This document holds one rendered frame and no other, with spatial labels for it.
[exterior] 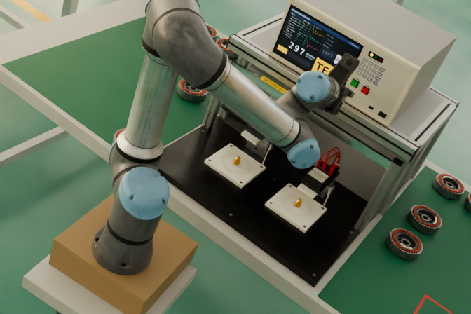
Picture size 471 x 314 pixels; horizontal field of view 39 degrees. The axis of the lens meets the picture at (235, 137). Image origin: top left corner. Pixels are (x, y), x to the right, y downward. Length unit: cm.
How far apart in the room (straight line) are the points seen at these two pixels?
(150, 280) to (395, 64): 90
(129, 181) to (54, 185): 154
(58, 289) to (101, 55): 110
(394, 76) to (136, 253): 88
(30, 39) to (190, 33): 130
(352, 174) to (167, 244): 77
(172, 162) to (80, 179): 108
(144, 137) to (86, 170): 159
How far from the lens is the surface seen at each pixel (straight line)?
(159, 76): 150
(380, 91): 199
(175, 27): 135
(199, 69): 134
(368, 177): 225
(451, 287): 221
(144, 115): 156
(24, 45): 253
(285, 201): 210
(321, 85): 160
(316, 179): 209
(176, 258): 174
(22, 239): 282
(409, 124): 209
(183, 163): 211
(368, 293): 201
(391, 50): 197
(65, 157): 322
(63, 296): 170
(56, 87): 233
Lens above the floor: 207
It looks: 34 degrees down
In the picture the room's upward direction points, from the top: 21 degrees clockwise
